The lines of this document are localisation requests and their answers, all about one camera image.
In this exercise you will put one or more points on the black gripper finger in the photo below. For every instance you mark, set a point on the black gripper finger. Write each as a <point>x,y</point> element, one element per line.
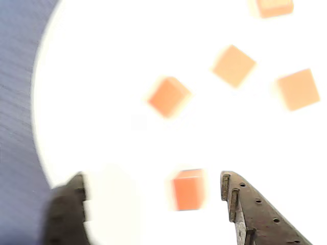
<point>258,224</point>
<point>64,219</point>

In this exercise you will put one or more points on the blue woven tablecloth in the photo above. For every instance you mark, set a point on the blue woven tablecloth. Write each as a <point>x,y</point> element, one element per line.
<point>15,102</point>

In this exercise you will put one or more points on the white round plate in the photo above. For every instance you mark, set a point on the white round plate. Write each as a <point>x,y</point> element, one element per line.
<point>115,63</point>

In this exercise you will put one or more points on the red cube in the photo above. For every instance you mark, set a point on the red cube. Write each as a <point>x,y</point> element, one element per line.
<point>273,7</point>
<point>167,98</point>
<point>233,67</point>
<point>189,191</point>
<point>297,89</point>

